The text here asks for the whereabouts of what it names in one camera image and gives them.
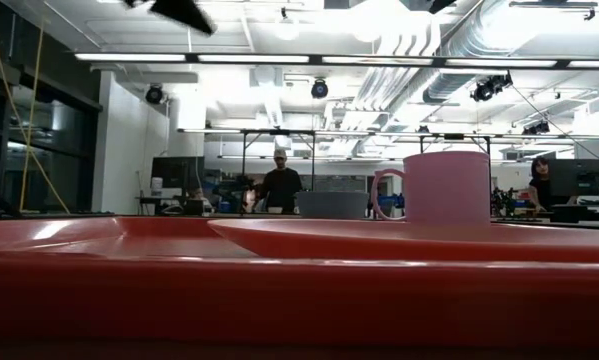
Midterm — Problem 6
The pink mug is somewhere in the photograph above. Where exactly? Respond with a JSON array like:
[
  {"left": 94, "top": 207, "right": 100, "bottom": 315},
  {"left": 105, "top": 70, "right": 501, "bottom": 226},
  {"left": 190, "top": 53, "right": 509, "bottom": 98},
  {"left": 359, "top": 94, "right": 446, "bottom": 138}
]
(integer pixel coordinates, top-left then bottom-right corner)
[{"left": 370, "top": 151, "right": 492, "bottom": 227}]

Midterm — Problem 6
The pink round plate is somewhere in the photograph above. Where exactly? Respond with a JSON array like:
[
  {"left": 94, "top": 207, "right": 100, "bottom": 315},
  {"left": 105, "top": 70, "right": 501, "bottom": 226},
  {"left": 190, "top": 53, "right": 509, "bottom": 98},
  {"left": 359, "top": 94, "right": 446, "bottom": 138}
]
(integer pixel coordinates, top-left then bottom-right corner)
[{"left": 207, "top": 218, "right": 599, "bottom": 264}]

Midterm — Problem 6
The red plastic tray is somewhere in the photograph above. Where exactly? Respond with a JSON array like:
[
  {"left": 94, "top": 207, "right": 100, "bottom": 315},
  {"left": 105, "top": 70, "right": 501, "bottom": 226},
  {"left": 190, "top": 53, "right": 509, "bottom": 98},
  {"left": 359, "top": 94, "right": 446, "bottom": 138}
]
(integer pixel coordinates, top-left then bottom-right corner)
[{"left": 0, "top": 215, "right": 599, "bottom": 349}]

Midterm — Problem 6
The long ceiling light bar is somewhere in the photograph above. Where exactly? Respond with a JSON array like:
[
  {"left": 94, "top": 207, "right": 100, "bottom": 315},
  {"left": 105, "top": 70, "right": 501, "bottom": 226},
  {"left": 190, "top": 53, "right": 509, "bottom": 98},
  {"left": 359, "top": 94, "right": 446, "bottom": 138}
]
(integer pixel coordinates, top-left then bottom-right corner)
[{"left": 73, "top": 51, "right": 599, "bottom": 71}]

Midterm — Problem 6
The black ceiling spotlight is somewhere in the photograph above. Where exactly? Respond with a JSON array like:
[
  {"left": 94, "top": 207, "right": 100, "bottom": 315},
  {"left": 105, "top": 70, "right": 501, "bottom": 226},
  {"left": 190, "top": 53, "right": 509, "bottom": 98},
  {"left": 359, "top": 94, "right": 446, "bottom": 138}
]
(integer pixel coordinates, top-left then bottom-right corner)
[
  {"left": 145, "top": 83, "right": 166, "bottom": 106},
  {"left": 310, "top": 78, "right": 330, "bottom": 100}
]

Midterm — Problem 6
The black spotlight cluster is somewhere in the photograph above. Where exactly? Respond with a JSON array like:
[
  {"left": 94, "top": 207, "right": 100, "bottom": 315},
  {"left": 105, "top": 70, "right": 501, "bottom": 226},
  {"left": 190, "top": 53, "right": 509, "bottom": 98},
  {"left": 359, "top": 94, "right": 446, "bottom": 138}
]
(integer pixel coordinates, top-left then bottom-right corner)
[{"left": 470, "top": 71, "right": 514, "bottom": 104}]

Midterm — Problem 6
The black monitor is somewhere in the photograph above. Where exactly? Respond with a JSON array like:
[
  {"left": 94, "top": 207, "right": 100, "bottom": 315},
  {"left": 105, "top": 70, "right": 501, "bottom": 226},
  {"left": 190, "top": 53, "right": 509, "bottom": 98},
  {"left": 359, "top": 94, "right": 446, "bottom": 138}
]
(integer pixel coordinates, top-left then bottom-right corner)
[
  {"left": 548, "top": 158, "right": 599, "bottom": 199},
  {"left": 151, "top": 156, "right": 206, "bottom": 191}
]

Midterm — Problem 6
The seated person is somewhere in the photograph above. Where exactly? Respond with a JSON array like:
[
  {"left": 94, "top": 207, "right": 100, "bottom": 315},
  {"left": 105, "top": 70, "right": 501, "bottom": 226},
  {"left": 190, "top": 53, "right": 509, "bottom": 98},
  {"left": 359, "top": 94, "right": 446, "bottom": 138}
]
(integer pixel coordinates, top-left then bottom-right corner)
[
  {"left": 188, "top": 187, "right": 215, "bottom": 215},
  {"left": 527, "top": 155, "right": 556, "bottom": 213}
]

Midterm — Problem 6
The standing person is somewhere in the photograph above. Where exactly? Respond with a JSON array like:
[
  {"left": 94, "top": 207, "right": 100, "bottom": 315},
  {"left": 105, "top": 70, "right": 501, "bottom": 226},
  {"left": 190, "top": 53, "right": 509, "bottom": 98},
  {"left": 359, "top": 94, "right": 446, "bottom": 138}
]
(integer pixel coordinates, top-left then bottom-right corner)
[{"left": 256, "top": 148, "right": 304, "bottom": 215}]

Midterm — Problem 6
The silver ventilation duct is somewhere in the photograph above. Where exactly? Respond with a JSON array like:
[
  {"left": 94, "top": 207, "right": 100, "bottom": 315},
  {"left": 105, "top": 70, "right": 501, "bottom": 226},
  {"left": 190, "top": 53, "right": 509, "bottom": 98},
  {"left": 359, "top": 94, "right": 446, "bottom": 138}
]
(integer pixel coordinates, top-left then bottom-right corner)
[{"left": 421, "top": 0, "right": 538, "bottom": 105}]

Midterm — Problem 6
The yellow extension cable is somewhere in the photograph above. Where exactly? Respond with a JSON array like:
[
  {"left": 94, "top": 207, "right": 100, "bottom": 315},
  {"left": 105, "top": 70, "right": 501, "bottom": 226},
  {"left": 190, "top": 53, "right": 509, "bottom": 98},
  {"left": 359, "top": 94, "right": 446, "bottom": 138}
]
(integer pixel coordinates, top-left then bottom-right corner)
[{"left": 0, "top": 0, "right": 72, "bottom": 215}]

